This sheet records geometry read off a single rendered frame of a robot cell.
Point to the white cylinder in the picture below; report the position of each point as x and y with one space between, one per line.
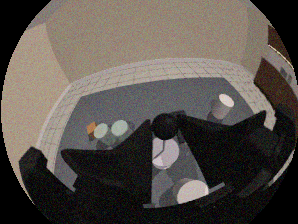
223 105
186 190

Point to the glass coffee press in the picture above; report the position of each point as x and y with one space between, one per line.
165 149

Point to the brown cube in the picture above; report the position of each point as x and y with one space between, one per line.
91 128

